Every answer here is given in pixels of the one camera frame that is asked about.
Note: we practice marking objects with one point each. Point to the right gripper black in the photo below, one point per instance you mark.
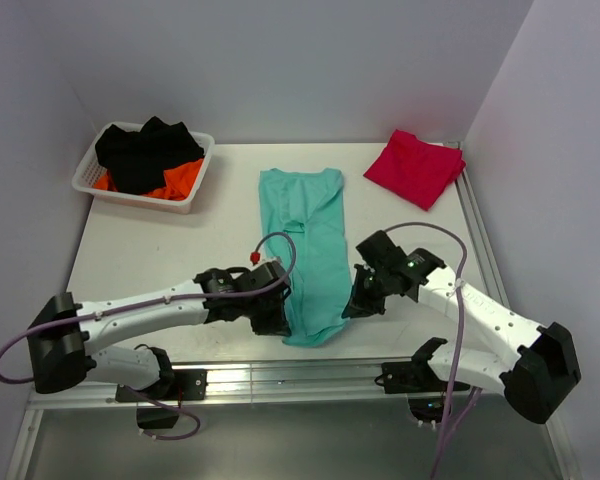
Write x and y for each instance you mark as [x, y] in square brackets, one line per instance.
[359, 305]

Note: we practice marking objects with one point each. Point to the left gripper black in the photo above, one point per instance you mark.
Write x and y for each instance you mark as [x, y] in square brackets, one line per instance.
[277, 324]

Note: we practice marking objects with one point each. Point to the teal t-shirt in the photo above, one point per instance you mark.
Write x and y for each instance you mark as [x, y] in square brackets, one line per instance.
[309, 208]

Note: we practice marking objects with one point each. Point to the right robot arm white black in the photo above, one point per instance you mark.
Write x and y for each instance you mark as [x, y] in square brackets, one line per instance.
[534, 367]

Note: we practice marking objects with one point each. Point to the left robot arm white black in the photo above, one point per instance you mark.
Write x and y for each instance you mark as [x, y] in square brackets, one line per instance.
[72, 342]

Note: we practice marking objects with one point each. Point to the folded red t-shirt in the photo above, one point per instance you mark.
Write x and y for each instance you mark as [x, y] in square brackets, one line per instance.
[414, 170]

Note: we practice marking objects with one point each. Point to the orange t-shirt in basket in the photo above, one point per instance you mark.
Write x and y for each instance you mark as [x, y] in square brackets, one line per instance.
[174, 184]

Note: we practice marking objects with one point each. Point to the black t-shirt in basket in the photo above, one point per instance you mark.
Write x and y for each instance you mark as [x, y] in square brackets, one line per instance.
[156, 144]

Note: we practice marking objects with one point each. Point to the white plastic basket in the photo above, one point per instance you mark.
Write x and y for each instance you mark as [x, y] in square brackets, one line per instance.
[88, 171]

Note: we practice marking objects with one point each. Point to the aluminium right side rail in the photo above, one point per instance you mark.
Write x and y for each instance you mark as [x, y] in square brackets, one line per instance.
[490, 250]

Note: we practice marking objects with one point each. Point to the aluminium rail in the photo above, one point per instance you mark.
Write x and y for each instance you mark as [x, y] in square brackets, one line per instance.
[490, 250]
[281, 382]

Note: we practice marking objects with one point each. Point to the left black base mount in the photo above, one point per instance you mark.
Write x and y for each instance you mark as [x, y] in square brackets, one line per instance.
[166, 399]

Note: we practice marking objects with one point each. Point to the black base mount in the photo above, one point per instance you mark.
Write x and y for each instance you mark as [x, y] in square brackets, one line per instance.
[166, 399]
[426, 393]

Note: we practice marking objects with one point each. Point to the aluminium front rail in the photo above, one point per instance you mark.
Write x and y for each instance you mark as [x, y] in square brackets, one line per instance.
[281, 382]

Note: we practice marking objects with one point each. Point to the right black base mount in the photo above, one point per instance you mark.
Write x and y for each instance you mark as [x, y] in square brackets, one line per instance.
[426, 393]

